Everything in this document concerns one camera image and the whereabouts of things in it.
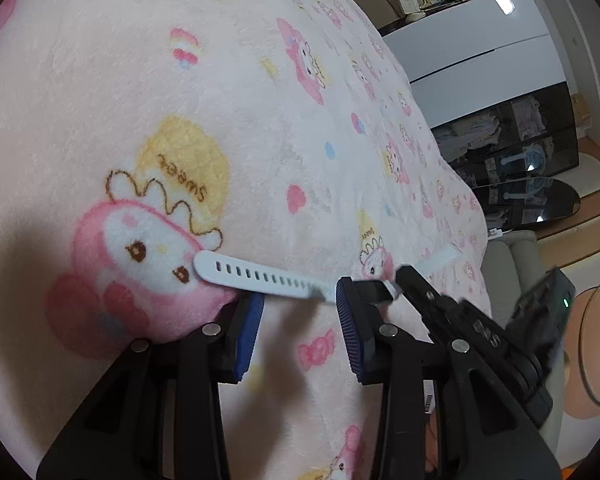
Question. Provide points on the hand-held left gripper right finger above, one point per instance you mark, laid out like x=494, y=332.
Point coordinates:
x=350, y=330

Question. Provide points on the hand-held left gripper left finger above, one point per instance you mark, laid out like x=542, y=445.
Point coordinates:
x=245, y=335

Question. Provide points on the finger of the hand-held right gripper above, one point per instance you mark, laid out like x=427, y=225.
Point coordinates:
x=422, y=290

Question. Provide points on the white charger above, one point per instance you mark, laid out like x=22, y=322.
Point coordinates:
x=495, y=234

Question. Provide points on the glass display cabinet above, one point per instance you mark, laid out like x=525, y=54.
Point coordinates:
x=530, y=125

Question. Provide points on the white wardrobe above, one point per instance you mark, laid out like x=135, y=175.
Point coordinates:
x=480, y=45

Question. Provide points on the white handbag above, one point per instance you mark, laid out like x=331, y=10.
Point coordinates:
x=408, y=2

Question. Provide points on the pink cartoon printed blanket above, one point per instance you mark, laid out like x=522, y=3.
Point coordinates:
x=130, y=60

